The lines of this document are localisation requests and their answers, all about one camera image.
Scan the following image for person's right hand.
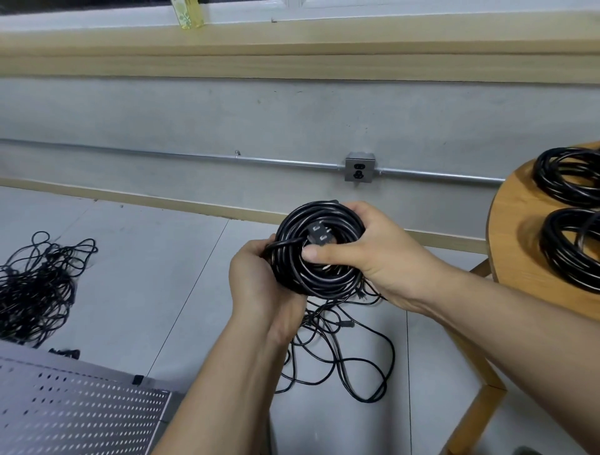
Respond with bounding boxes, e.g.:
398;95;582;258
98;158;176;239
301;201;443;314

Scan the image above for person's left hand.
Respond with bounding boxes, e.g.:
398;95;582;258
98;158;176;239
229;238;310;348

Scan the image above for black power cable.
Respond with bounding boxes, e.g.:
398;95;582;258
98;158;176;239
265;200;367;299

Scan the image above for person's right forearm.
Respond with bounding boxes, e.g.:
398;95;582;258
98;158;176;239
398;269;600;426

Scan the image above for person's left forearm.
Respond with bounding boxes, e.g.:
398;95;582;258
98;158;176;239
152;315;301;455

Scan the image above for wooden baseboard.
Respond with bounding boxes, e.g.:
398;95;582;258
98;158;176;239
0;177;488;256

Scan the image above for metal conduit pipe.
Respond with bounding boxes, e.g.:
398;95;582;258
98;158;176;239
0;138;507;183

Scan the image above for grey metal socket box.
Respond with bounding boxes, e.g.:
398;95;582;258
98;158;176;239
345;151;377;184

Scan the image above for round wooden table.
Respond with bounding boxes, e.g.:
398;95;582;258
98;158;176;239
441;141;600;455

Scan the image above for wooden window ledge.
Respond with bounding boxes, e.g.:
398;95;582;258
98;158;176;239
0;12;600;85

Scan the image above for yellow transparent bottle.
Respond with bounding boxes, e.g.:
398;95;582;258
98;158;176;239
171;0;206;32

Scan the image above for grey perforated metal panel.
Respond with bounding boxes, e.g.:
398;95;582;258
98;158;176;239
0;339;186;455

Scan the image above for loose black cable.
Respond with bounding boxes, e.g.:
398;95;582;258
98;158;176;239
274;277;397;404

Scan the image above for tangled pile of black cables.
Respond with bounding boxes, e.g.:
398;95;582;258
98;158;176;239
0;231;99;349

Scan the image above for white window frame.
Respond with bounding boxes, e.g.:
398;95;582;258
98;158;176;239
0;0;600;33

